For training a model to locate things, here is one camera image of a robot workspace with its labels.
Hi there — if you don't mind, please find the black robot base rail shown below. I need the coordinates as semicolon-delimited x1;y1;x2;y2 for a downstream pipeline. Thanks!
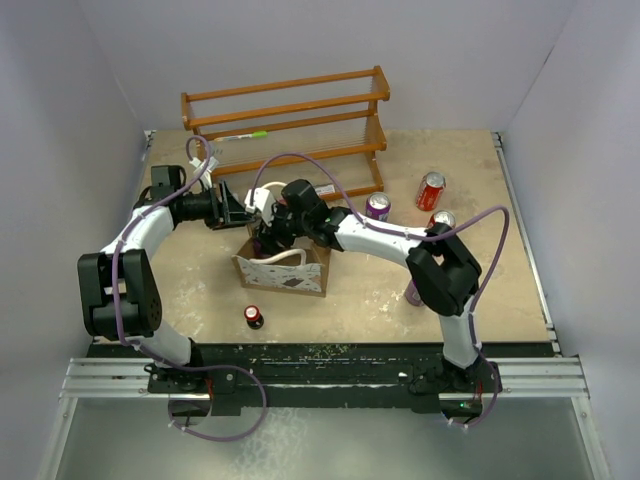
87;342;555;418

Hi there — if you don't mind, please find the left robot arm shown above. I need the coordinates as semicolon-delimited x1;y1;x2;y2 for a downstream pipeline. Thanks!
77;165;252;392

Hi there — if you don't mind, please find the red cola can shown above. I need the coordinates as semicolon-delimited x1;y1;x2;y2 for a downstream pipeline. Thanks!
415;171;446;211
427;210;456;229

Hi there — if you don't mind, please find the green-capped marker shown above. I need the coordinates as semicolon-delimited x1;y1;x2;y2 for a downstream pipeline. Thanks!
215;130;268;143

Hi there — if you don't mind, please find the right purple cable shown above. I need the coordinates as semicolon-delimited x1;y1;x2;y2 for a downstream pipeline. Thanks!
252;152;511;431

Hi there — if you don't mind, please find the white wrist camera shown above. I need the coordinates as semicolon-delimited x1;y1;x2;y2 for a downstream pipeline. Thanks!
244;187;276;226
189;156;219;190

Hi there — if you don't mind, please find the small red-capped dark bottle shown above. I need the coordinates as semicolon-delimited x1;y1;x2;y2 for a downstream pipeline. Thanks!
244;305;264;330

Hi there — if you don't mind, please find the red cola can back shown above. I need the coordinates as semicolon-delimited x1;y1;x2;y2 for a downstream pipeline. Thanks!
415;171;446;211

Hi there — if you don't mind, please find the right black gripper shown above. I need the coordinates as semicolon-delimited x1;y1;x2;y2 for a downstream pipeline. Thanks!
254;200;311;259

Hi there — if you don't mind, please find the canvas tote bag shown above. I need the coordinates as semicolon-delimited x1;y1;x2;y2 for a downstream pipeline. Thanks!
231;226;331;297

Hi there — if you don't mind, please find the orange wooden rack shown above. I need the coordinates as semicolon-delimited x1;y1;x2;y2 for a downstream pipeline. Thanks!
180;65;391;196

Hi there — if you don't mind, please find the red cola can front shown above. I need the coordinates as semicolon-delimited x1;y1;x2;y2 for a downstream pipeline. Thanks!
427;210;456;229

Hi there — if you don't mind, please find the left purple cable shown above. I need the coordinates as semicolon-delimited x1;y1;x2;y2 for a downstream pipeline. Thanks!
112;135;269;443

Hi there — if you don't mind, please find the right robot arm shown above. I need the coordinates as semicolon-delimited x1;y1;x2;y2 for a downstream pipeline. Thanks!
245;179;481;391

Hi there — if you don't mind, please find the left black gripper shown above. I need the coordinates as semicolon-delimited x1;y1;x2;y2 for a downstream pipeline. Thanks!
177;180;255;231

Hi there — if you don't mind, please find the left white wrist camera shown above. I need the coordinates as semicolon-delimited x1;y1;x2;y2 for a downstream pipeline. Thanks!
189;156;219;190

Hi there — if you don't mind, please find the purple cable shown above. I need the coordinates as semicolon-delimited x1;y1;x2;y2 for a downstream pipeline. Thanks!
112;135;269;443
252;152;511;431

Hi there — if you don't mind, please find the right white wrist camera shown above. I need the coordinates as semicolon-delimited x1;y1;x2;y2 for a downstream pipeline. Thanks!
244;187;276;226

